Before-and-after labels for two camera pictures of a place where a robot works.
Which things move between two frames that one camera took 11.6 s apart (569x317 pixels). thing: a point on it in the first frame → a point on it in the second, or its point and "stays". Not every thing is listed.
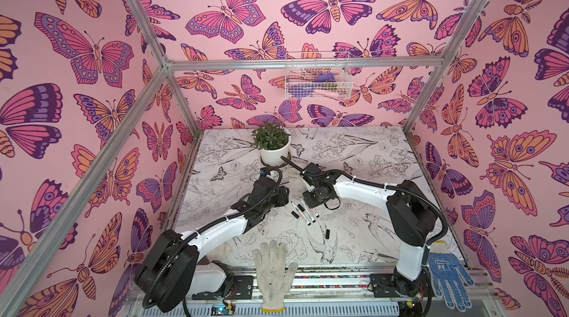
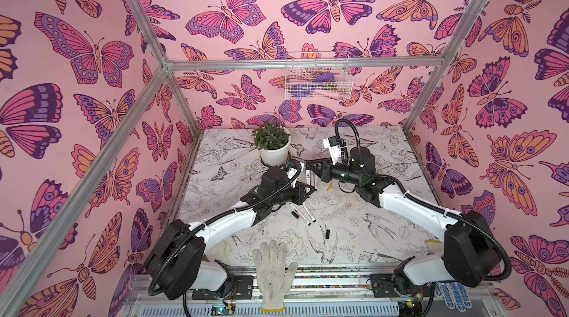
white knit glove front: x=275 y=278 stays
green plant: x=269 y=136 stays
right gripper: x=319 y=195 → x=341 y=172
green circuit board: x=220 y=309 stays
